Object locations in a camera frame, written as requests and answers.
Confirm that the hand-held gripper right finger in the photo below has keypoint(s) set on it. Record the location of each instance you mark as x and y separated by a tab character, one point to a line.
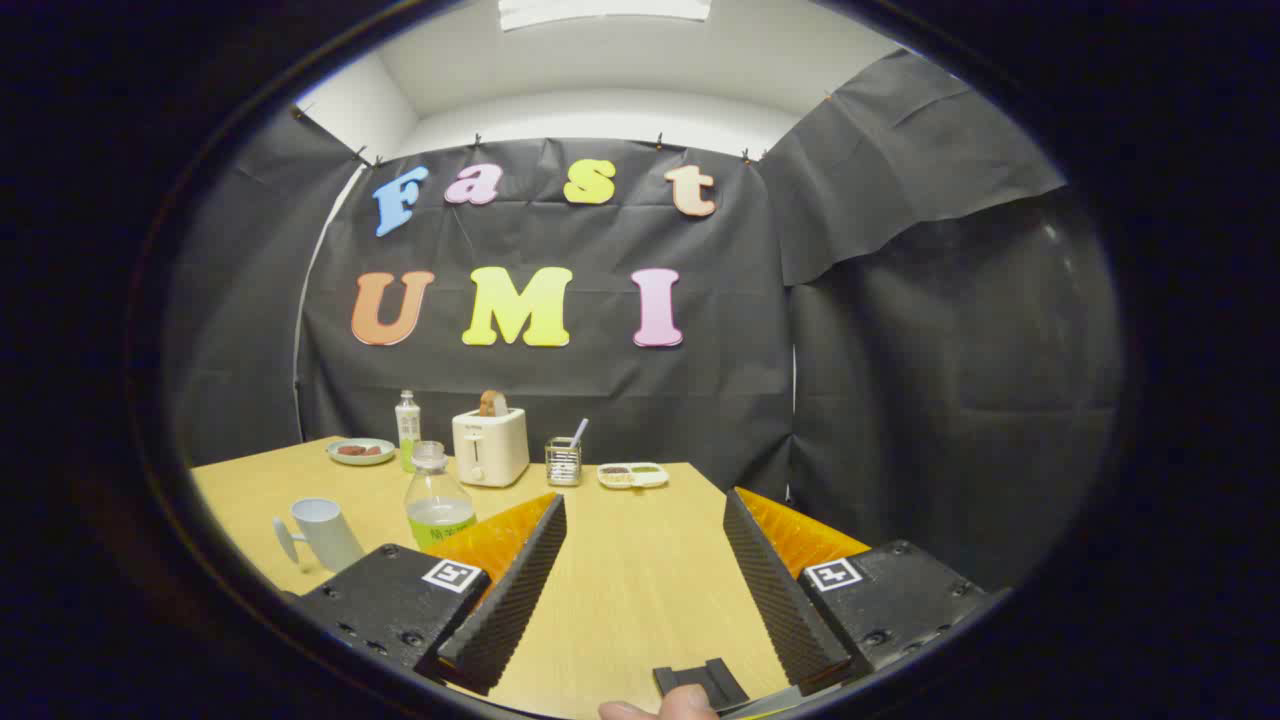
780	600

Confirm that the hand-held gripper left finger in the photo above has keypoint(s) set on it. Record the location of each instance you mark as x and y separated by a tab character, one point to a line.
510	610

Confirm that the juice bottle green label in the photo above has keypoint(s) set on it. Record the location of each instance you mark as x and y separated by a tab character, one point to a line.
440	522

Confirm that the white cup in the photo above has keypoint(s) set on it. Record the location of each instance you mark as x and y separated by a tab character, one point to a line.
328	535

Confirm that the capped slim green label bottle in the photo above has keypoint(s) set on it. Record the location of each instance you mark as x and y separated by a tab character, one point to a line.
408	430

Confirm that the wooden table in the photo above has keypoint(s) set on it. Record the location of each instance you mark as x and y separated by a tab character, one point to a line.
640	560

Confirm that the white toaster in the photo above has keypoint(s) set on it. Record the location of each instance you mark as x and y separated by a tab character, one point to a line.
492	450

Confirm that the white divided dish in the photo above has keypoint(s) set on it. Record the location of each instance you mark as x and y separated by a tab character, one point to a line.
633	476

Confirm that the white spoon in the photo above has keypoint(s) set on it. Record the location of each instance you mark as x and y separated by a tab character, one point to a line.
579	431

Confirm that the brown bread slice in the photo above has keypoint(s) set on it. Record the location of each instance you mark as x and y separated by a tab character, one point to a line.
493	404

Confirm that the pale green plate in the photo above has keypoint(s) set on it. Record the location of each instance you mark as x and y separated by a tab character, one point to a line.
362	459

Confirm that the ceiling light panel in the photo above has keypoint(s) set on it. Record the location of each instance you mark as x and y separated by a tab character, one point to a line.
600	10

